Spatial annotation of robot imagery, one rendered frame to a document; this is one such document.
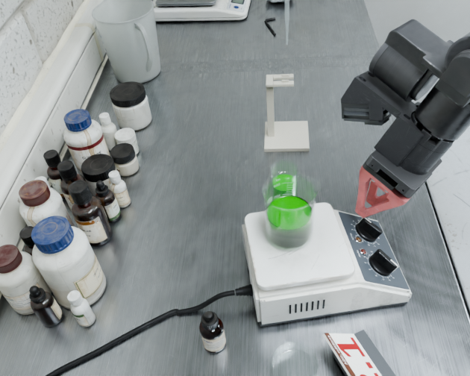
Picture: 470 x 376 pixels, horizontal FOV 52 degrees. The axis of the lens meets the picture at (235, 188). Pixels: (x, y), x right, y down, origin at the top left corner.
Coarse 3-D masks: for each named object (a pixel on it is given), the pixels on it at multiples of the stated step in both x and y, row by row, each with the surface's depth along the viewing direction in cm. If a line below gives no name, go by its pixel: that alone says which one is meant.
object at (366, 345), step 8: (360, 336) 60; (368, 336) 60; (328, 344) 56; (360, 344) 59; (368, 344) 59; (368, 352) 59; (376, 352) 58; (336, 360) 58; (376, 360) 58; (384, 360) 58; (344, 368) 54; (376, 368) 57; (384, 368) 57
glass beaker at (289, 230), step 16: (272, 176) 58; (288, 176) 59; (304, 176) 58; (272, 192) 60; (288, 192) 61; (304, 192) 59; (272, 208) 55; (304, 208) 55; (272, 224) 57; (288, 224) 56; (304, 224) 57; (272, 240) 60; (288, 240) 58; (304, 240) 59
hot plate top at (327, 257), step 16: (320, 208) 65; (256, 224) 63; (320, 224) 63; (336, 224) 62; (256, 240) 61; (320, 240) 61; (336, 240) 60; (256, 256) 60; (272, 256) 60; (288, 256) 59; (304, 256) 59; (320, 256) 59; (336, 256) 59; (256, 272) 58; (272, 272) 58; (288, 272) 58; (304, 272) 57; (320, 272) 57; (336, 272) 57; (352, 272) 57; (272, 288) 57
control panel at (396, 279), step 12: (348, 216) 67; (348, 228) 65; (384, 240) 67; (360, 252) 62; (372, 252) 64; (384, 252) 65; (360, 264) 60; (372, 276) 60; (384, 276) 61; (396, 276) 62; (408, 288) 61
